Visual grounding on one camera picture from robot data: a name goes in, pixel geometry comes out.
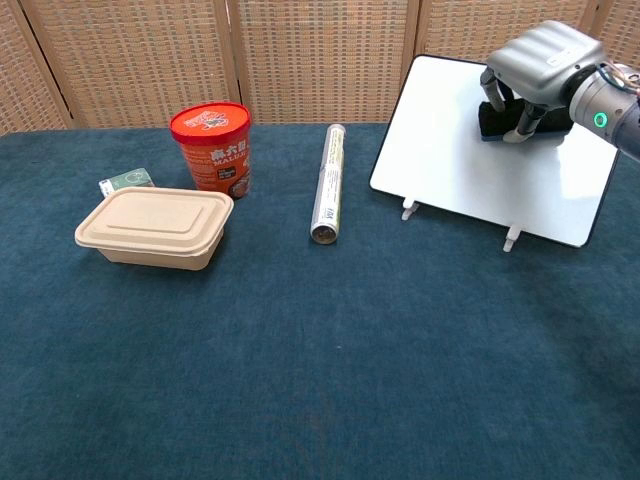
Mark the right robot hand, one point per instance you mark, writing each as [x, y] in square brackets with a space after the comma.
[542, 60]

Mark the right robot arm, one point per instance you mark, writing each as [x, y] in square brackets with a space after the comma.
[607, 112]

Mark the silver foil roll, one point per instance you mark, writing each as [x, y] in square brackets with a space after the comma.
[330, 185]

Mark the blue table mat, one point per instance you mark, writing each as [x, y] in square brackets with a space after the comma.
[300, 325]

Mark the small green white box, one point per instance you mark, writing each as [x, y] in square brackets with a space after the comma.
[127, 181]

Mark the woven folding screen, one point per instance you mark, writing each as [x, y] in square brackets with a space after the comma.
[250, 60]

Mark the black whiteboard eraser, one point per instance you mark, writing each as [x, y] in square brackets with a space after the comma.
[505, 122]

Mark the white whiteboard with feet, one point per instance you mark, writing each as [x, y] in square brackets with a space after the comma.
[480, 175]

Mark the red instant noodle cup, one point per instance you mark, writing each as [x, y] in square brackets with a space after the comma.
[215, 150]

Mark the beige lidded food box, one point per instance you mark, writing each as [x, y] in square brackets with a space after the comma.
[155, 225]

